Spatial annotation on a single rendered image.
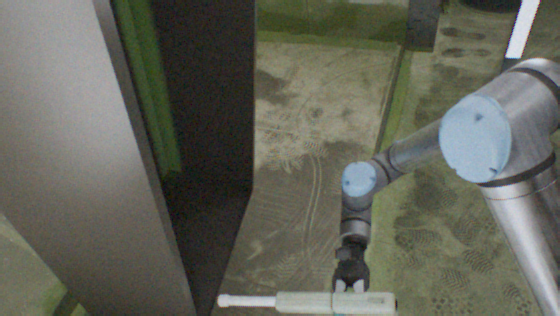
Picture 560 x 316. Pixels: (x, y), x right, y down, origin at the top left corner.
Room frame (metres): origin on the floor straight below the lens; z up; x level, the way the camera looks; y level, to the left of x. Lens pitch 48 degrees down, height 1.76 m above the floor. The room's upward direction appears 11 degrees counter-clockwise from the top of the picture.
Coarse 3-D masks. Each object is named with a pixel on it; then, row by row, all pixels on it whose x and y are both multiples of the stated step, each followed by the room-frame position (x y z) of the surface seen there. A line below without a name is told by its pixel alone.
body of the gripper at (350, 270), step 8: (344, 240) 0.60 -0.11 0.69; (352, 240) 0.59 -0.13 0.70; (360, 240) 0.58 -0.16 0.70; (360, 256) 0.56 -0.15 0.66; (344, 264) 0.53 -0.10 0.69; (352, 264) 0.52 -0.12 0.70; (360, 264) 0.51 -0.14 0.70; (344, 272) 0.51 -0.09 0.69; (352, 272) 0.50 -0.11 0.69; (360, 272) 0.49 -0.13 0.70; (368, 272) 0.52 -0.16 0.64; (344, 280) 0.50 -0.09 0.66; (352, 280) 0.49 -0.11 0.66
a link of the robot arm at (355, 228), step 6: (348, 222) 0.64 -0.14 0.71; (354, 222) 0.63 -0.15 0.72; (360, 222) 0.63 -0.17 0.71; (342, 228) 0.63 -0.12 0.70; (348, 228) 0.62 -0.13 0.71; (354, 228) 0.62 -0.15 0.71; (360, 228) 0.61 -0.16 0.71; (366, 228) 0.62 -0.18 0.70; (342, 234) 0.61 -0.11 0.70; (348, 234) 0.61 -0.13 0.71; (354, 234) 0.60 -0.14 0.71; (360, 234) 0.60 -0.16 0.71; (366, 234) 0.60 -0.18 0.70; (342, 240) 0.61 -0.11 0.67; (366, 240) 0.59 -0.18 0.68
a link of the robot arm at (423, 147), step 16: (528, 64) 0.47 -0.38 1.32; (544, 64) 0.46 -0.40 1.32; (432, 128) 0.63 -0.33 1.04; (400, 144) 0.72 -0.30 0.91; (416, 144) 0.65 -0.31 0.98; (432, 144) 0.61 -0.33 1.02; (384, 160) 0.73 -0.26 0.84; (400, 160) 0.69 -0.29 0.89; (416, 160) 0.64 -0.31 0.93; (432, 160) 0.62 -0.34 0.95; (400, 176) 0.71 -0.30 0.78
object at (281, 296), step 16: (224, 304) 0.51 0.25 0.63; (240, 304) 0.50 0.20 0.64; (256, 304) 0.48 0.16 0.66; (272, 304) 0.47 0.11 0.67; (288, 304) 0.45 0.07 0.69; (304, 304) 0.44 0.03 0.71; (320, 304) 0.42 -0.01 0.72; (336, 304) 0.41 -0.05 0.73; (352, 304) 0.40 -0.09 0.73; (368, 304) 0.39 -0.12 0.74; (384, 304) 0.38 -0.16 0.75
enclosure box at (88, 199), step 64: (0, 0) 0.42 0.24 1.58; (64, 0) 0.40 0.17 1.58; (128, 0) 1.10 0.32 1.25; (192, 0) 1.03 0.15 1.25; (256, 0) 0.96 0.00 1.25; (0, 64) 0.45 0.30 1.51; (64, 64) 0.41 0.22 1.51; (128, 64) 1.04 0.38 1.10; (192, 64) 1.05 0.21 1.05; (256, 64) 0.98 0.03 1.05; (0, 128) 0.48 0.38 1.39; (64, 128) 0.44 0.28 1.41; (128, 128) 0.40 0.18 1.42; (192, 128) 1.08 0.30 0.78; (0, 192) 0.53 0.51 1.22; (64, 192) 0.47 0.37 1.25; (128, 192) 0.42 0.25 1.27; (192, 192) 1.03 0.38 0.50; (64, 256) 0.53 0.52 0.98; (128, 256) 0.46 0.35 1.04; (192, 256) 0.77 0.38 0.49
